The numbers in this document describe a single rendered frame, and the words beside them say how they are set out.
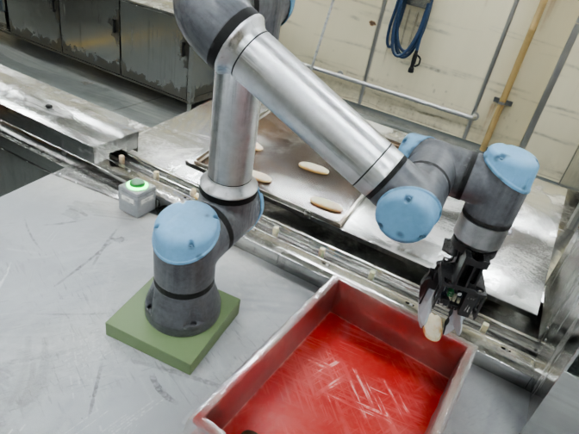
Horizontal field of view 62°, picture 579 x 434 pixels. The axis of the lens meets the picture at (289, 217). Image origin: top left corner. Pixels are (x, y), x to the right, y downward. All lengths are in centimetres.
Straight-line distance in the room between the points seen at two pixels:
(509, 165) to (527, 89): 404
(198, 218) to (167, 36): 331
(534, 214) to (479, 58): 329
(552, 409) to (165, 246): 73
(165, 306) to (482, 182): 59
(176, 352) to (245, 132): 43
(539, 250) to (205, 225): 94
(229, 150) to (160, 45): 334
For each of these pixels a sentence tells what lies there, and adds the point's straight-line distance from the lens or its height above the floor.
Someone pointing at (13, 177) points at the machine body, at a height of 65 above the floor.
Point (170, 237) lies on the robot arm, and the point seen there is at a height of 107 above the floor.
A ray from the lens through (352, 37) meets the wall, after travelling 507.
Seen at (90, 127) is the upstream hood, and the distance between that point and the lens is 163.
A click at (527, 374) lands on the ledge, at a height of 86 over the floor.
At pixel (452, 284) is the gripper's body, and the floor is 113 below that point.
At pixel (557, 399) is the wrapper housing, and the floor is 95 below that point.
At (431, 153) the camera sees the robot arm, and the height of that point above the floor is 132.
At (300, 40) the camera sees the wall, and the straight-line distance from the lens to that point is 532.
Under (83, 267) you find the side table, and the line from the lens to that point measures 120.
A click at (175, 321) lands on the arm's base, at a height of 89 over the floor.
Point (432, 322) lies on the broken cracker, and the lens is 95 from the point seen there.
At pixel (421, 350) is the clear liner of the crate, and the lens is 107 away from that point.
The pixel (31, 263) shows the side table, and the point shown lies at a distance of 123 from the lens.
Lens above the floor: 157
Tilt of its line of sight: 32 degrees down
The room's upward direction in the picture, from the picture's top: 11 degrees clockwise
